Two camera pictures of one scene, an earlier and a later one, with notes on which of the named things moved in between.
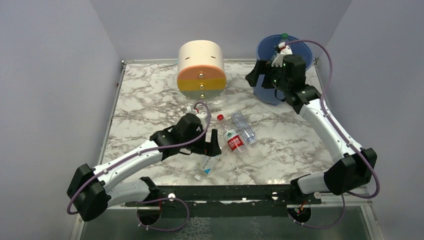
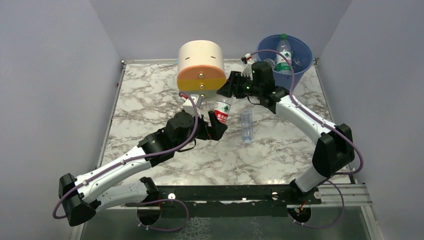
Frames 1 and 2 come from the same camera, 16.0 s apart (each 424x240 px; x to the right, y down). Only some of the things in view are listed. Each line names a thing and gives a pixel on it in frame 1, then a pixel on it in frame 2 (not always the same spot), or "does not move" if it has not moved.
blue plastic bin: [265, 49] does not move
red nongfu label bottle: [232, 138] → [222, 108]
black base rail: [230, 201] does not move
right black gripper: [262, 77] → [239, 84]
